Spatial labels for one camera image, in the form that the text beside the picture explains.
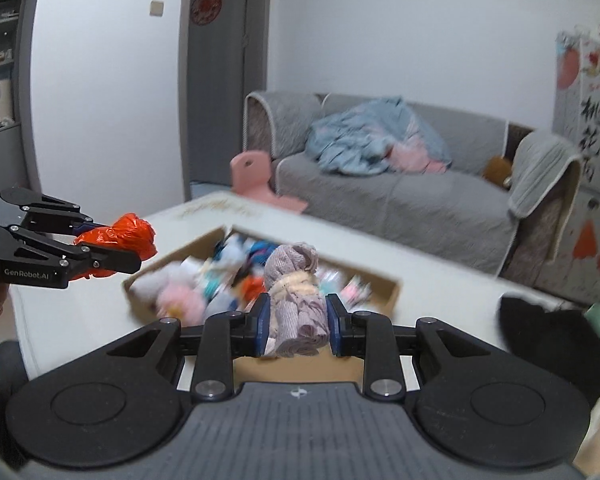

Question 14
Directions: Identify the red round door decoration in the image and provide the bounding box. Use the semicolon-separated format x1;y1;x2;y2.
190;0;222;26

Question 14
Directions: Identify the grey quilted armrest cover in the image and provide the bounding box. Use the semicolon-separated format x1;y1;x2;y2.
509;130;583;218
245;91;326;158

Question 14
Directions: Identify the pink plastic stool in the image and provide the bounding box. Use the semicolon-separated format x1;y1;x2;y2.
230;150;308;213

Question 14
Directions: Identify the green cup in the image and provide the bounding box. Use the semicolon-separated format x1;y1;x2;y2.
582;302;600;343

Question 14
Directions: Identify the light blue blanket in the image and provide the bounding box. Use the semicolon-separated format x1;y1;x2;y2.
305;97;453;177

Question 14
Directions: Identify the pink cloth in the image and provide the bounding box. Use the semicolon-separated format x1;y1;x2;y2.
387;140;448;175

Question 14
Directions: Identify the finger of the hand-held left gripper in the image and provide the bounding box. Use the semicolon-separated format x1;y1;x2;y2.
0;224;143;290
0;186;115;236

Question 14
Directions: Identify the cardboard box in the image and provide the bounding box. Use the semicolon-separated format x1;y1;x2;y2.
122;225;403;386

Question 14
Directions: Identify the blue knit sock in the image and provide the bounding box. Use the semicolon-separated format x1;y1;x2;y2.
245;240;281;266

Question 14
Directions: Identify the pink fluffy bundle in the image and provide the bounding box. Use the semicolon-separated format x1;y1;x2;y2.
157;282;206;326

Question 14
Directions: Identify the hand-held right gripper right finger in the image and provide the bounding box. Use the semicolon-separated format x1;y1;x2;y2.
326;294;496;401

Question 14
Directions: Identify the grey shelf unit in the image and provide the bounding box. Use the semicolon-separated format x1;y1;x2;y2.
0;0;46;191

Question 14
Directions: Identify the grey door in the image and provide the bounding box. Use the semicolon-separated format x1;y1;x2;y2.
185;0;273;201

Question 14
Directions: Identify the grey sofa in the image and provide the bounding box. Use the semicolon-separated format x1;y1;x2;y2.
243;91;583;281

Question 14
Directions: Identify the fridge with floral stickers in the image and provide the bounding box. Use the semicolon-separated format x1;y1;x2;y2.
550;22;600;306

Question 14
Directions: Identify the clear bag with teal band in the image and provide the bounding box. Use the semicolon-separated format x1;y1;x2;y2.
200;260;236;306

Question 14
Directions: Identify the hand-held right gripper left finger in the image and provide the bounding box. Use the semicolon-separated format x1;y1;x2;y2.
107;292;272;401

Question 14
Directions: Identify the brown plush toy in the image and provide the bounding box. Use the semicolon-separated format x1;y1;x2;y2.
482;155;513;188

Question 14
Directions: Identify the mauve cloth roll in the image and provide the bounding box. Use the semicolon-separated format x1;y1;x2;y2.
261;242;331;359

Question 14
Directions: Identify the black knit beanie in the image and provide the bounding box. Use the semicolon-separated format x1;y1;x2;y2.
497;296;600;401

